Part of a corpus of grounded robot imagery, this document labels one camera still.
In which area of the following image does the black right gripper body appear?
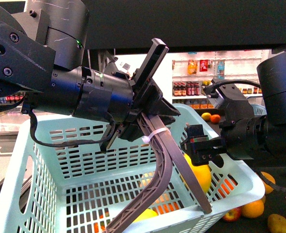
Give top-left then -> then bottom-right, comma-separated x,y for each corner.
180,123 -> 227,166

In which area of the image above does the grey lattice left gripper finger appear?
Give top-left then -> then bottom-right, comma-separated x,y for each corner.
104,113 -> 174,233

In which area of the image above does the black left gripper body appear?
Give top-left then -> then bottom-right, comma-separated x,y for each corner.
100,38 -> 180,152

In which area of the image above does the grey flat right gripper finger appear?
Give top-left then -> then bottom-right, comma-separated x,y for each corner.
149,114 -> 213,215

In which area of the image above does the yellow lemon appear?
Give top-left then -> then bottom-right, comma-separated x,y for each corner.
201,112 -> 212,122
184,153 -> 212,194
133,209 -> 158,223

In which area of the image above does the black upper shelf beam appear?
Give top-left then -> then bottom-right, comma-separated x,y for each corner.
85,0 -> 286,53

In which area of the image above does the white zip tie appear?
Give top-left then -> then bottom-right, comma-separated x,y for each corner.
142,127 -> 171,144

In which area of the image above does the orange tangerine far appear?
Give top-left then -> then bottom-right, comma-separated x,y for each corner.
210,114 -> 221,124

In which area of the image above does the small blue shopping basket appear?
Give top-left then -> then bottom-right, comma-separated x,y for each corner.
251,104 -> 267,117

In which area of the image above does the red apple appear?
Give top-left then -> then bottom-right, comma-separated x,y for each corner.
222,207 -> 241,222

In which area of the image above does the golden orange apple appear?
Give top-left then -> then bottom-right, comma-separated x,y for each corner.
259,171 -> 276,195

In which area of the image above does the yellow orange fruit centre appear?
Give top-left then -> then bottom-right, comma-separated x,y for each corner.
241,200 -> 264,218

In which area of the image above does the olive kiwi lower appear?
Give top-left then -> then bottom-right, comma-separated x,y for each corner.
267,214 -> 286,233

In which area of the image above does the glass top freezer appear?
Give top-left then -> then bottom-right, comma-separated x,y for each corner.
0,107 -> 29,162

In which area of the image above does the black cable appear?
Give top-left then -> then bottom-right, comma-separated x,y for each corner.
21,94 -> 117,148

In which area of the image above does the white wall shelf with bottles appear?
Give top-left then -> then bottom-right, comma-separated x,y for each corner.
171,50 -> 271,110

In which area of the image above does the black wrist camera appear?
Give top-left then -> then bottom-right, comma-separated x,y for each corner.
202,79 -> 260,128

